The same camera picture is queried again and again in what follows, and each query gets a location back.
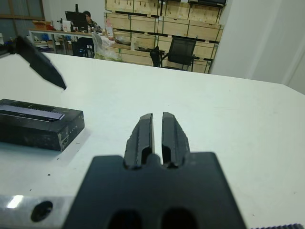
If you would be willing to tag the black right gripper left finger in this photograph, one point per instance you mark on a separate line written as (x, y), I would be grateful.
(140, 143)

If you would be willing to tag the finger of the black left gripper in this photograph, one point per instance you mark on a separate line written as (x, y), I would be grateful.
(40, 62)

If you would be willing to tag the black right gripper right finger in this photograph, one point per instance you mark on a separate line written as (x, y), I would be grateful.
(174, 143)

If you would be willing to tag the glossy black box lid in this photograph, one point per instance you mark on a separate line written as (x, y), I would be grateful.
(35, 126)

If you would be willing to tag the small brown cardboard box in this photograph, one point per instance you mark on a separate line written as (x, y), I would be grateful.
(42, 25)

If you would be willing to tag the black computer tower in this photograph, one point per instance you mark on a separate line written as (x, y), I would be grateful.
(82, 47)

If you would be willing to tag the white side cabinet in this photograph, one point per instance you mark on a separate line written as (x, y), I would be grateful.
(1, 39)

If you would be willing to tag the black computer monitor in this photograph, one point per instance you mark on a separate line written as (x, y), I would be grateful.
(76, 20)

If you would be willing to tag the brown framed window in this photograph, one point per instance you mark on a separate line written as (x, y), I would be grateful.
(23, 9)

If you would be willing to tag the yellow green bag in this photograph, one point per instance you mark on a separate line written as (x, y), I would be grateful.
(104, 56)

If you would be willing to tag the seated person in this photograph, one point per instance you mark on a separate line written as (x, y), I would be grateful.
(91, 22)

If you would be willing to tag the clear plastic wrap pile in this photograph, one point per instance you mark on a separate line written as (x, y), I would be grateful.
(103, 44)

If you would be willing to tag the red white package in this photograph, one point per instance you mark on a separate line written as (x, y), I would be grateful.
(109, 29)

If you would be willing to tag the black mesh office chair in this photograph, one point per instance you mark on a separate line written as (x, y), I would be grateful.
(181, 51)

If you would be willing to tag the stacked wooden crates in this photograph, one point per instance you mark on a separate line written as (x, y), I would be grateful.
(143, 26)

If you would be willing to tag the dark flat case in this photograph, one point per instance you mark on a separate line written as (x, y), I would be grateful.
(207, 2)

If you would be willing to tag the white frame desk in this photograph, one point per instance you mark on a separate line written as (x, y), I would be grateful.
(54, 33)

